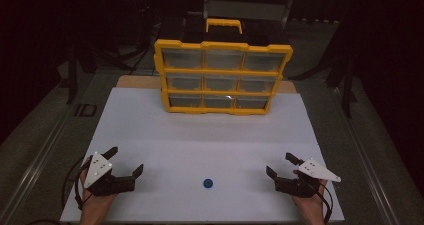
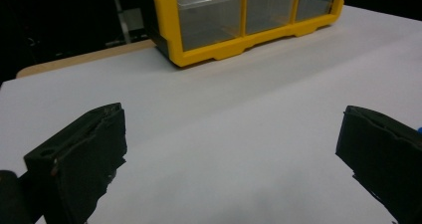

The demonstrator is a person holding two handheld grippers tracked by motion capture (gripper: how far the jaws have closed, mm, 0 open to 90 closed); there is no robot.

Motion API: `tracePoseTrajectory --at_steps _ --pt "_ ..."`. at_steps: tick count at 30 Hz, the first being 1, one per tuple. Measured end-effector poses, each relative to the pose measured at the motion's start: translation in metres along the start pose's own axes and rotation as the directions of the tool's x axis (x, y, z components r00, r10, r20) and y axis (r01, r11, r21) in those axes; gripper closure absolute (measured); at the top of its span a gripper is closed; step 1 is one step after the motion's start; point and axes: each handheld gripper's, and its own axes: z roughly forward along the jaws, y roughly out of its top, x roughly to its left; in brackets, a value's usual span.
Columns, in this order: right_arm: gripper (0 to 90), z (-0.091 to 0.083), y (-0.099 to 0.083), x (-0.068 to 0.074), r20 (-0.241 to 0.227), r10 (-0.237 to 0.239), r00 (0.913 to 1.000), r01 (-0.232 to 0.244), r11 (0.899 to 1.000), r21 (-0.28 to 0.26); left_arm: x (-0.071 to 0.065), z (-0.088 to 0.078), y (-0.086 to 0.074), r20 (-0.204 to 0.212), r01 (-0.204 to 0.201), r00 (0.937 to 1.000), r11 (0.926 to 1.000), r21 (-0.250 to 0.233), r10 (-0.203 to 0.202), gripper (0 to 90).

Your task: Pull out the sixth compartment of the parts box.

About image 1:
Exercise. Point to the black stand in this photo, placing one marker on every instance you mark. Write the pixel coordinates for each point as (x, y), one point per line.
(71, 78)
(346, 88)

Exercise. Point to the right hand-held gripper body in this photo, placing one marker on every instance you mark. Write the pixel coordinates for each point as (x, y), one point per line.
(300, 185)

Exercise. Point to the white paper sheet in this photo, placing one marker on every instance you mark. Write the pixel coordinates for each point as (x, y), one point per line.
(200, 145)

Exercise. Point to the small blue round cap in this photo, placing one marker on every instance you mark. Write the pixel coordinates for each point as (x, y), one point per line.
(208, 183)

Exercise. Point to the grey metal frame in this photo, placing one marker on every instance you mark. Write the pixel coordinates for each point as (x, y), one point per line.
(246, 9)

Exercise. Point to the person's left hand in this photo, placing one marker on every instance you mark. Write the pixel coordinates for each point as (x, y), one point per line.
(96, 205)

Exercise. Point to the clear plastic drawer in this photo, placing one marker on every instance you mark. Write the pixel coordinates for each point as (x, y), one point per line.
(256, 84)

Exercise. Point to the person's right hand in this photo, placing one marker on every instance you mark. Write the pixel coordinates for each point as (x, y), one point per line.
(311, 206)

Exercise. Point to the yellow drawer organizer cabinet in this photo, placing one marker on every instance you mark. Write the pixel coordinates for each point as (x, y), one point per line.
(220, 72)

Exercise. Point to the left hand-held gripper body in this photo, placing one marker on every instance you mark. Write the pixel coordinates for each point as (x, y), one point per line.
(100, 175)

